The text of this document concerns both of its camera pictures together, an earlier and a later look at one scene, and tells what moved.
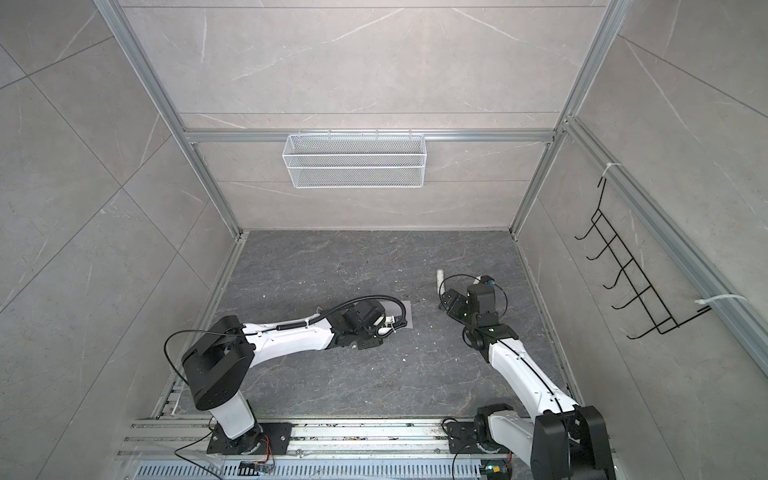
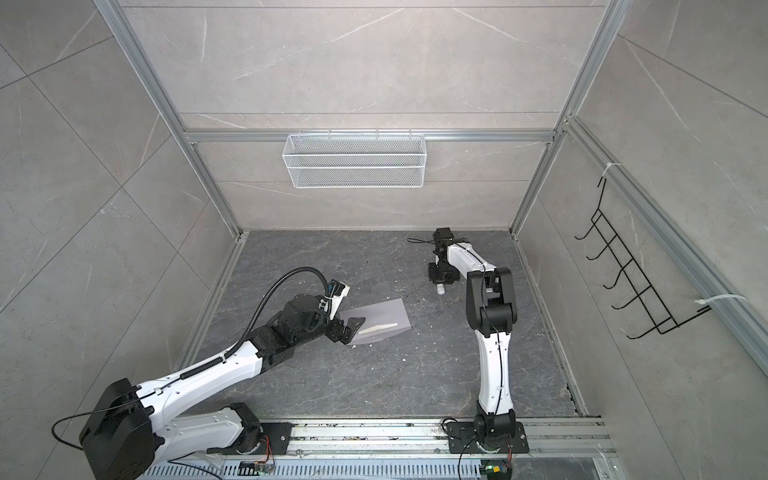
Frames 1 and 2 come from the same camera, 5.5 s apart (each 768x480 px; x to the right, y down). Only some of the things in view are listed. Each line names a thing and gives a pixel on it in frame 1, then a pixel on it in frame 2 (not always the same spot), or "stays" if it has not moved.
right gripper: (461, 301) → (434, 276)
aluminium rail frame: (160, 436) stays
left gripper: (373, 343) → (352, 328)
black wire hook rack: (645, 296) stays
